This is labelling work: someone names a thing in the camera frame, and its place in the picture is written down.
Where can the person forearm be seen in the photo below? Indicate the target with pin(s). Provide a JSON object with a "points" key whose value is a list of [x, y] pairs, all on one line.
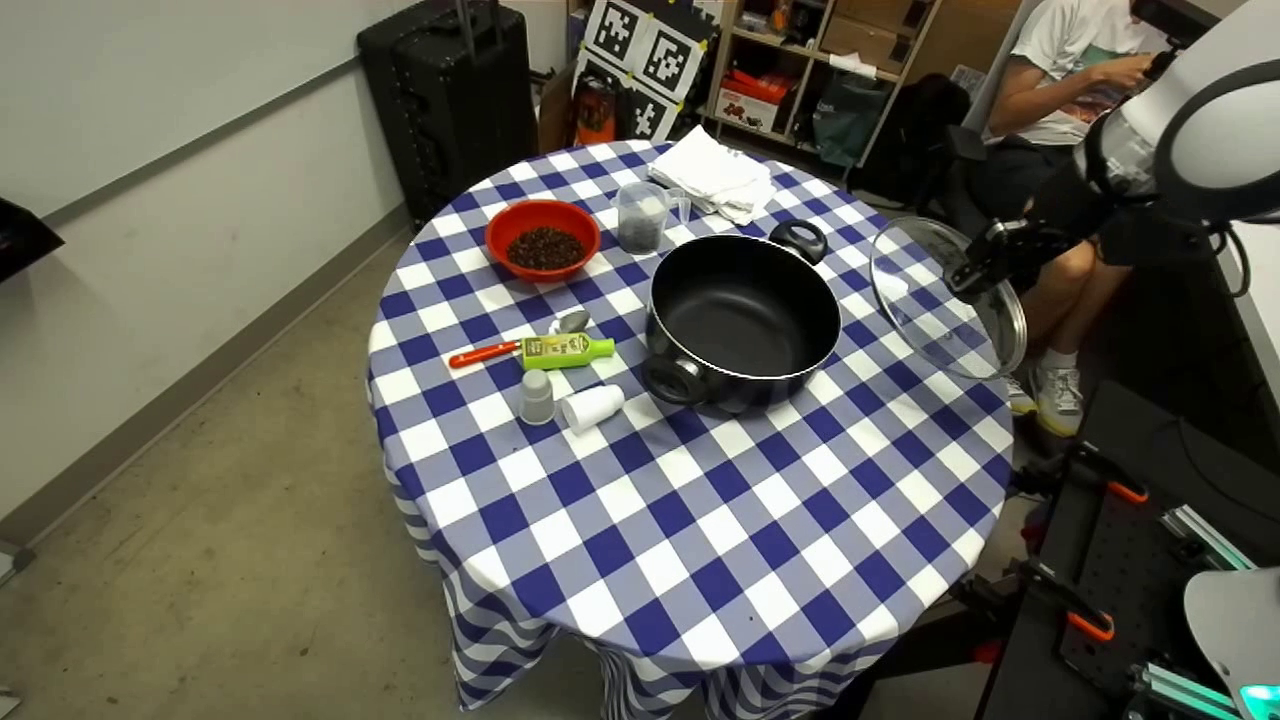
{"points": [[1053, 96]]}

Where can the red box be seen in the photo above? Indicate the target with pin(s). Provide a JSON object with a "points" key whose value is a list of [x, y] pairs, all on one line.
{"points": [[753, 100]]}

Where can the white sneaker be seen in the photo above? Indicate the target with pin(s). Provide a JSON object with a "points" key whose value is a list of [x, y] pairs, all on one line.
{"points": [[1057, 394]]}

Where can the blue white checkered tablecloth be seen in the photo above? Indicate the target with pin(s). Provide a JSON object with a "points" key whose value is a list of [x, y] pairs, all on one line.
{"points": [[692, 533]]}

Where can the teal metal bar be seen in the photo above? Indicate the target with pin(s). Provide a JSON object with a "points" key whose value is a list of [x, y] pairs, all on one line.
{"points": [[1180, 688], [1205, 536]]}

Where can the wooden shelf unit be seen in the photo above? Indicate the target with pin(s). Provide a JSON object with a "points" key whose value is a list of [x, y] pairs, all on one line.
{"points": [[840, 40]]}

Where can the folded white towel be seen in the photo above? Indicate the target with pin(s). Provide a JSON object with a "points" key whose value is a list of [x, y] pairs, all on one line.
{"points": [[715, 171]]}

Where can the glass pot lid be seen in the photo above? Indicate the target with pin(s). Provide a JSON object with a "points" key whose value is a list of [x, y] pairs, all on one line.
{"points": [[923, 324]]}

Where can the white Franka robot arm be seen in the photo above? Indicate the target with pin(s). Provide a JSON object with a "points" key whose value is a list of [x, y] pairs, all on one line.
{"points": [[1205, 121]]}

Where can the black side table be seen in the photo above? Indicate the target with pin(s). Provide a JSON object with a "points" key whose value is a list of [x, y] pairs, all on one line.
{"points": [[1144, 561]]}

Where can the green tube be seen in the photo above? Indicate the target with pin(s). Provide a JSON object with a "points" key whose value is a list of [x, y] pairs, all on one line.
{"points": [[571, 348]]}

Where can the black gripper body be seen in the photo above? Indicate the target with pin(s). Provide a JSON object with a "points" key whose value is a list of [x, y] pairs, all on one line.
{"points": [[1028, 243]]}

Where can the clear plastic cup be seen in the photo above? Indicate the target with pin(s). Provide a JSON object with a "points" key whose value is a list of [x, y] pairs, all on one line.
{"points": [[643, 220]]}

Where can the person in white shirt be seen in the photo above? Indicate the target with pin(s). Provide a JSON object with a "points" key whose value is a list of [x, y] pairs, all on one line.
{"points": [[1066, 40]]}

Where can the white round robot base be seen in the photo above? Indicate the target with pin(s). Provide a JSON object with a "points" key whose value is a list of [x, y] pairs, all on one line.
{"points": [[1242, 627]]}

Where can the dark backpack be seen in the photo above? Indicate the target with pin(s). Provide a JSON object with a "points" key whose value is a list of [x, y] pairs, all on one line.
{"points": [[915, 132]]}

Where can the person bare hand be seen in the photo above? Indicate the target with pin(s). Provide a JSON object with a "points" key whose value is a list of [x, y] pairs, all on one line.
{"points": [[1150, 68]]}

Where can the red bowl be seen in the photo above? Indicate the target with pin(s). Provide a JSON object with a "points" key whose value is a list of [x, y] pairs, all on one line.
{"points": [[541, 244]]}

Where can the white shaker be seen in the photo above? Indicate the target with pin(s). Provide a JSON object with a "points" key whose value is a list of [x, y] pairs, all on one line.
{"points": [[590, 406], [536, 398]]}

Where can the black cooking pot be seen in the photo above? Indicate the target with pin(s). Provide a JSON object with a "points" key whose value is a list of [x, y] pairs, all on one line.
{"points": [[743, 323]]}

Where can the large black case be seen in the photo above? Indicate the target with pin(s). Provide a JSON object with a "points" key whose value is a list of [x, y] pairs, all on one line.
{"points": [[446, 100]]}

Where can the fiducial marker board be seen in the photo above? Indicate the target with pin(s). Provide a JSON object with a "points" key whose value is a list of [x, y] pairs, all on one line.
{"points": [[647, 53]]}

